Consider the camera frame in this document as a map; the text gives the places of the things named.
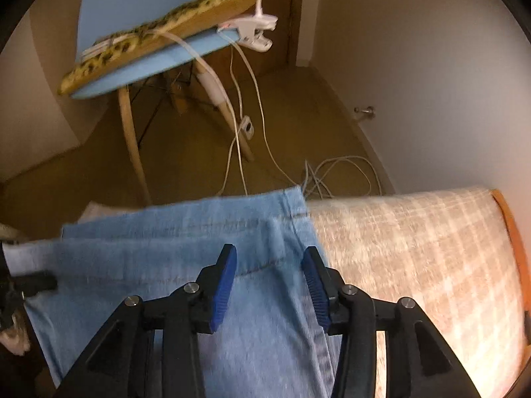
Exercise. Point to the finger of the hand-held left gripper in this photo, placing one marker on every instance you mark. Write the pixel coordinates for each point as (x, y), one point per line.
(37, 283)

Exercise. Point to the white clip-on lamp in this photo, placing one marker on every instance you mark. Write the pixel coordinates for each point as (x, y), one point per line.
(253, 29)

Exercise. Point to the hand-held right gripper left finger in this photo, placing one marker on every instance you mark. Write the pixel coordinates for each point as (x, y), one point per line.
(222, 290)

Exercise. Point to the person's left hand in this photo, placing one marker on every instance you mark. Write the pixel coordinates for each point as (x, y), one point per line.
(14, 340)

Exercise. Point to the metal door stop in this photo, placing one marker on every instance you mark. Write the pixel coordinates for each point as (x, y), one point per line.
(365, 111)

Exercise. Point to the leopard print cushion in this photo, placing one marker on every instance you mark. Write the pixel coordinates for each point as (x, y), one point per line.
(207, 8)

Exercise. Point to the white cloth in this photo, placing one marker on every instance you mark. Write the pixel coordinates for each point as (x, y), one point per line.
(95, 211)

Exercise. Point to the blue chair with wooden legs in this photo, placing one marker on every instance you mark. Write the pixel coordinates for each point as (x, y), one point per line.
(124, 8)

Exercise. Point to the blue denim pants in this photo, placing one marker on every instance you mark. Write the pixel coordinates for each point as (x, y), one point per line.
(124, 257)

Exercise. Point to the beige plaid blanket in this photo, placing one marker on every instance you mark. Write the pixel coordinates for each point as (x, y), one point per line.
(415, 248)

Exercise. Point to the orange wooden bed frame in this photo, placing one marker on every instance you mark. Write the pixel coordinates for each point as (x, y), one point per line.
(508, 219)

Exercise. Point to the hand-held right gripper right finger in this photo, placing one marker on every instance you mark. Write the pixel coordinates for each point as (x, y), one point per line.
(315, 286)

